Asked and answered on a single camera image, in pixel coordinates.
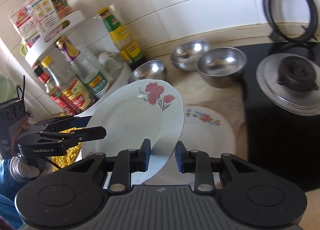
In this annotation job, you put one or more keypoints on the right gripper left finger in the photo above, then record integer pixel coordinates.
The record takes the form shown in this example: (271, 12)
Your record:
(124, 164)

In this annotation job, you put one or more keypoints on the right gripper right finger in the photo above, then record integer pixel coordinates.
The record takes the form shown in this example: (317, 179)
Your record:
(201, 165)

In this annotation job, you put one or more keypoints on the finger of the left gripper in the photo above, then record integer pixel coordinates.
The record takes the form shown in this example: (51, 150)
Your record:
(80, 135)
(64, 123)

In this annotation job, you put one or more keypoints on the white plate red flowers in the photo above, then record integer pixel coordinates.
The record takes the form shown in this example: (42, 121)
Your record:
(148, 108)

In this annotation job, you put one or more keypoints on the steel bowl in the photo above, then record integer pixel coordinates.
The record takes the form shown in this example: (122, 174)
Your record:
(185, 56)
(153, 69)
(222, 67)

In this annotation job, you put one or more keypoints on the gloved hand holding gripper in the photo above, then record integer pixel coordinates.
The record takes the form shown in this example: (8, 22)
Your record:
(22, 172)

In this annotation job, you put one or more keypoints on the red cap sauce bottle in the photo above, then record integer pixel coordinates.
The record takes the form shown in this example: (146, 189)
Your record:
(54, 92)

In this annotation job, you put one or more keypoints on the yellow knitted mat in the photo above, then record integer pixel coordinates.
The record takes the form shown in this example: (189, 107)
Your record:
(71, 153)

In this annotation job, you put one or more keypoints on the white plate colourful flowers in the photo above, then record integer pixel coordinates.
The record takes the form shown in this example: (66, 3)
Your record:
(206, 130)

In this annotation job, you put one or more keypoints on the red yellow label sauce bottle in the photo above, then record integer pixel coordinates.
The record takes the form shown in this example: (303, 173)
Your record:
(70, 86)

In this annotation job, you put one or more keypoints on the green plastic ladle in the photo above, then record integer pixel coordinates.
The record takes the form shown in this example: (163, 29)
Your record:
(7, 89)

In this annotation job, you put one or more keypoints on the clear bottle green label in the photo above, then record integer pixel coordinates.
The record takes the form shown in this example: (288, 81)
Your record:
(94, 76)

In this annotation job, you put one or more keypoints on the beige cloth mat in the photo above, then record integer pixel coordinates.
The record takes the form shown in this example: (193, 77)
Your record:
(227, 102)

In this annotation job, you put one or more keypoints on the clear bottle purple label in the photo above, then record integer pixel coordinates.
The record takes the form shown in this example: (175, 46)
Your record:
(73, 55)

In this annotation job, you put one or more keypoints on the white two-tier rotating rack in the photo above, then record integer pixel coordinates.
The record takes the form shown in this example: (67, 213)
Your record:
(47, 41)

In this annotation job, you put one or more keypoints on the black glass stove top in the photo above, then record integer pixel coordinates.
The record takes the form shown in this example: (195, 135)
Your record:
(279, 141)

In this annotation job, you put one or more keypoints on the yellow green label oil bottle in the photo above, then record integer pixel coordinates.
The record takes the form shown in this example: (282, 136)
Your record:
(123, 40)

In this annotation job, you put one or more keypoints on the white seasoning packet box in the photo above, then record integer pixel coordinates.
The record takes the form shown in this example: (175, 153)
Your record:
(33, 18)

